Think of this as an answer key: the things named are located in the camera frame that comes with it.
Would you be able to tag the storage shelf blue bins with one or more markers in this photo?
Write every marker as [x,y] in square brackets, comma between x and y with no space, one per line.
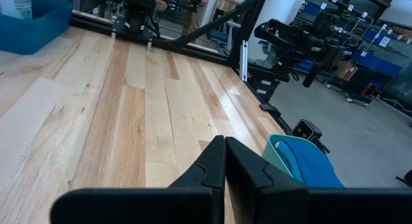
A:
[363,40]

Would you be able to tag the wooden board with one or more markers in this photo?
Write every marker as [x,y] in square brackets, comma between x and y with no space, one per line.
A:
[223,6]

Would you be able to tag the blue sponge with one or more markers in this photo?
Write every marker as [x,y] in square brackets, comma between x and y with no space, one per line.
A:
[309,166]

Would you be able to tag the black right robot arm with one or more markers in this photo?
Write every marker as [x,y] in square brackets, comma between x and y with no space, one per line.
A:
[138,11]

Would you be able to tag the grey office chair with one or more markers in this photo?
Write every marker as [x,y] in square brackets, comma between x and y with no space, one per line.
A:
[223,35]

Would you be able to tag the small teal plastic bin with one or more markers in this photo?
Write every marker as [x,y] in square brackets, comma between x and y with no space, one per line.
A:
[273,153]

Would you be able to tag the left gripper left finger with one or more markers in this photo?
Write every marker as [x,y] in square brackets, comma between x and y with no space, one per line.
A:
[135,206]

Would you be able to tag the blue tray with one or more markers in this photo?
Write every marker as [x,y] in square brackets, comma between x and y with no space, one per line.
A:
[32,31]

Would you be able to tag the black neighbouring robot arm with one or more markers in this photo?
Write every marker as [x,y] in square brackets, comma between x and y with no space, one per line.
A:
[289,40]

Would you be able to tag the table-level camera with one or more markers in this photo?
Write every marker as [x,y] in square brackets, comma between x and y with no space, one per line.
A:
[305,130]

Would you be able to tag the person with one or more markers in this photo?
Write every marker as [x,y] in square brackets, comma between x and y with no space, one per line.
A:
[193,14]

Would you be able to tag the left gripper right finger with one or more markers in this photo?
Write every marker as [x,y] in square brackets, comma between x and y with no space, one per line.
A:
[322,206]

